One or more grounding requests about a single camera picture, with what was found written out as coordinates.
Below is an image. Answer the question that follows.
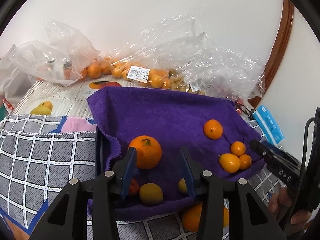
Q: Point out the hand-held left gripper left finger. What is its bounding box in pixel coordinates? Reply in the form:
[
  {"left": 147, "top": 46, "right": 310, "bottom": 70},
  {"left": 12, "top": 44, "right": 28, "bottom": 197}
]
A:
[{"left": 29, "top": 147, "right": 137, "bottom": 240}]

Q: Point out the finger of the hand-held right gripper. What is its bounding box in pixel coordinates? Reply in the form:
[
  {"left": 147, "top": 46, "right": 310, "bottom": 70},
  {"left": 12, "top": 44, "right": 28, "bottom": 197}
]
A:
[
  {"left": 260, "top": 141, "right": 299, "bottom": 165},
  {"left": 250, "top": 140, "right": 275, "bottom": 164}
]

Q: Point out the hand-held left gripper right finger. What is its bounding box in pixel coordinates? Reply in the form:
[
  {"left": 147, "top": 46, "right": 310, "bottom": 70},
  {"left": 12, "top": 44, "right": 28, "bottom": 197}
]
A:
[{"left": 178, "top": 147, "right": 288, "bottom": 240}]

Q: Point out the yellow-green round fruit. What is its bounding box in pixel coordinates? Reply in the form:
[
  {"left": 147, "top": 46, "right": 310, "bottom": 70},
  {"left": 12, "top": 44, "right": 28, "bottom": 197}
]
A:
[
  {"left": 178, "top": 178, "right": 188, "bottom": 194},
  {"left": 139, "top": 183, "right": 163, "bottom": 207}
]

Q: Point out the small red-orange fruit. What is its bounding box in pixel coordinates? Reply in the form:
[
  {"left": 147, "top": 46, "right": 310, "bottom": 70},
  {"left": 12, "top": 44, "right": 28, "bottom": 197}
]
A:
[{"left": 128, "top": 179, "right": 140, "bottom": 197}]

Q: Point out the large orange mandarin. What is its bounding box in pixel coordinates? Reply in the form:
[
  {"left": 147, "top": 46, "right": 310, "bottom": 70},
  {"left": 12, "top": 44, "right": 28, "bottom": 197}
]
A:
[{"left": 128, "top": 135, "right": 162, "bottom": 170}]

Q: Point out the pile of small tan fruits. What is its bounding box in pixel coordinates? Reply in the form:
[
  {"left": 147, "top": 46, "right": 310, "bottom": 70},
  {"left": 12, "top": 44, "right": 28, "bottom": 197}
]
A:
[{"left": 169, "top": 76, "right": 205, "bottom": 95}]

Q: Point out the person's right hand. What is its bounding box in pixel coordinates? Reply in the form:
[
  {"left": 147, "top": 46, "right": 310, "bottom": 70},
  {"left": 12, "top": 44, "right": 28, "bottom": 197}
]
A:
[{"left": 269, "top": 187, "right": 314, "bottom": 230}]

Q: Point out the blue tissue pack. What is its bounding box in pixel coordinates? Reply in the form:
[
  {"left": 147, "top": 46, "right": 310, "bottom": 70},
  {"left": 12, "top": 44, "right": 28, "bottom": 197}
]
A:
[{"left": 251, "top": 105, "right": 285, "bottom": 144}]

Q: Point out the purple towel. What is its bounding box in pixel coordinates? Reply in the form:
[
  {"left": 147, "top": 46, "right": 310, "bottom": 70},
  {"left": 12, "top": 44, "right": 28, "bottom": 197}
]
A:
[{"left": 86, "top": 86, "right": 265, "bottom": 222}]

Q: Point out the clear plastic red-fruit bag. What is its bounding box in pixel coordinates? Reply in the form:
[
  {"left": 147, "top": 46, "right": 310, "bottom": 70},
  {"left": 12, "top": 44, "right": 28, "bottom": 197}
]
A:
[{"left": 197, "top": 46, "right": 265, "bottom": 100}]

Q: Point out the clear plastic tan-fruit bag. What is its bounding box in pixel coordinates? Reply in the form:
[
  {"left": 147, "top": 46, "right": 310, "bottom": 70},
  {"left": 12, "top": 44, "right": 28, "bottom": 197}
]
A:
[{"left": 170, "top": 55, "right": 215, "bottom": 95}]

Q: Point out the fruit-printed mat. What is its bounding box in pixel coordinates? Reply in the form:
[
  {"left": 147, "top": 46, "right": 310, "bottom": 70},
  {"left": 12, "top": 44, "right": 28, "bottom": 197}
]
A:
[{"left": 11, "top": 79, "right": 125, "bottom": 119}]

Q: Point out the large white price label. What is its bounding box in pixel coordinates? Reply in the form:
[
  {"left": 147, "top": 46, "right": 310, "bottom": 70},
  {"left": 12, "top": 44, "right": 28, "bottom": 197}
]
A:
[{"left": 127, "top": 65, "right": 150, "bottom": 83}]

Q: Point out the pile of bagged mandarins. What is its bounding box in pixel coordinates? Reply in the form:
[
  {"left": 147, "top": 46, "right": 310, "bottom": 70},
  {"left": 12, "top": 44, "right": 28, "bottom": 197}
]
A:
[{"left": 82, "top": 57, "right": 173, "bottom": 89}]

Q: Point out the clear plastic mandarin bag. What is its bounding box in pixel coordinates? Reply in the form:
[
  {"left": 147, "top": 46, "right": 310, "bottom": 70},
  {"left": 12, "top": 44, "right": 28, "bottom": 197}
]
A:
[{"left": 105, "top": 17, "right": 208, "bottom": 89}]

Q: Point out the clear crumpled plastic bag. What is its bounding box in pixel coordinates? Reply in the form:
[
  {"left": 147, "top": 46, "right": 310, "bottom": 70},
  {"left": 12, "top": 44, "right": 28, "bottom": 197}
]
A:
[{"left": 9, "top": 20, "right": 100, "bottom": 87}]

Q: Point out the white plastic bag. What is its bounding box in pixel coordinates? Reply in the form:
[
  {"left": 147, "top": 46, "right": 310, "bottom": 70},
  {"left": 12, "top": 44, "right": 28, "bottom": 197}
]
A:
[{"left": 0, "top": 44, "right": 38, "bottom": 110}]

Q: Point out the black cable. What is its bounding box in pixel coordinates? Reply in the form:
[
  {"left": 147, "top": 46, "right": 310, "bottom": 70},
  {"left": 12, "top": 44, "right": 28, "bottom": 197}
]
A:
[{"left": 299, "top": 117, "right": 317, "bottom": 178}]

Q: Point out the wooden door frame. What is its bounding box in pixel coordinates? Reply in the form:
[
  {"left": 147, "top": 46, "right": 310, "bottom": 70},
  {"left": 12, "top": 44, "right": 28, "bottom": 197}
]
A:
[{"left": 247, "top": 0, "right": 294, "bottom": 108}]

